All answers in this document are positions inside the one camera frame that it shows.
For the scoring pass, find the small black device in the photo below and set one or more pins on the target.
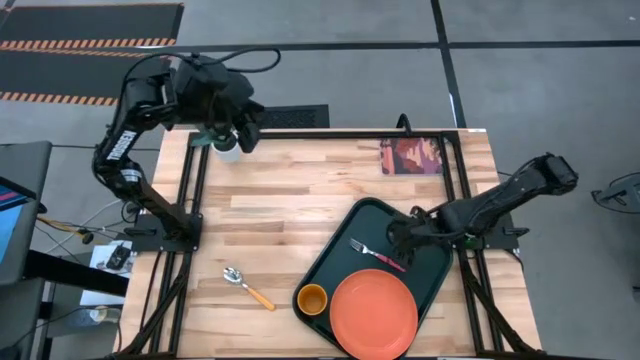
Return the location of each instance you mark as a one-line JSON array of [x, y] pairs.
[[118, 257]]

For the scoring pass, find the white cup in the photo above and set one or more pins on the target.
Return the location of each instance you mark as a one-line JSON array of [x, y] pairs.
[[227, 154]]

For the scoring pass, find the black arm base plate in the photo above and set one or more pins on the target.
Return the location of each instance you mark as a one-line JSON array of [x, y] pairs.
[[505, 234], [150, 240]]

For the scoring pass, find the dark green plastic tray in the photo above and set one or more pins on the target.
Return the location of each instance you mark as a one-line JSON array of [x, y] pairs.
[[360, 225]]

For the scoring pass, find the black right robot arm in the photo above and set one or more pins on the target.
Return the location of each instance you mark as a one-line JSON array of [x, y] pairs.
[[500, 197]]

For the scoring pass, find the white paper sheet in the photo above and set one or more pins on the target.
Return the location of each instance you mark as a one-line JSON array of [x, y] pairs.
[[100, 290]]

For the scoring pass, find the colourful landscape mouse pad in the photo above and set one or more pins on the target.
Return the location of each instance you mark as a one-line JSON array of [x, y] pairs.
[[410, 156]]

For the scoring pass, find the black floor vent grille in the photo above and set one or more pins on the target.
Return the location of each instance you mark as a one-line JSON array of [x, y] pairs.
[[295, 116]]

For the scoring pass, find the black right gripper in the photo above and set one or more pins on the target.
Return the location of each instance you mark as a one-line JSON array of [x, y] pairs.
[[417, 231]]

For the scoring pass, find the orange cup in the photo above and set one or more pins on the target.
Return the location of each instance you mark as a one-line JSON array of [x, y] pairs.
[[312, 300]]

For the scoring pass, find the black side table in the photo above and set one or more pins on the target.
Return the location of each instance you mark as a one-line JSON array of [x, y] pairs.
[[75, 272]]

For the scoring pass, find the grey laptop computer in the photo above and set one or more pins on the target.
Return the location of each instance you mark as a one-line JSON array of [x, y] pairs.
[[20, 230]]

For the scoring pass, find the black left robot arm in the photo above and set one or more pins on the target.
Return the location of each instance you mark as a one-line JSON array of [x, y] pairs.
[[125, 140]]

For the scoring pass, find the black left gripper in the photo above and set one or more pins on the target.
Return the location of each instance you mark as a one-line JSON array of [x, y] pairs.
[[235, 105]]

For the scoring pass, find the hazard-striped black floor mat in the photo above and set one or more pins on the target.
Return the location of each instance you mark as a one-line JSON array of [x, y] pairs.
[[75, 75]]

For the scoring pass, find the orange plate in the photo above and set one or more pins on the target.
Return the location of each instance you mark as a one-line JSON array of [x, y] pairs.
[[372, 315]]

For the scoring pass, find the black chair base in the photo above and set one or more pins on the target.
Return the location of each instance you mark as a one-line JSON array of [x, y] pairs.
[[620, 192]]

